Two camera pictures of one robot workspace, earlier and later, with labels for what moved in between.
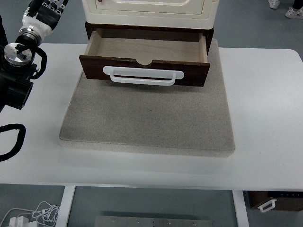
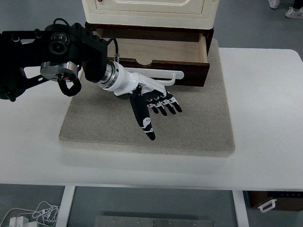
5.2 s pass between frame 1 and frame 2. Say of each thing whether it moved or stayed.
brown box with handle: stayed
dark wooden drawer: stayed
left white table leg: stayed
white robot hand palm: moved
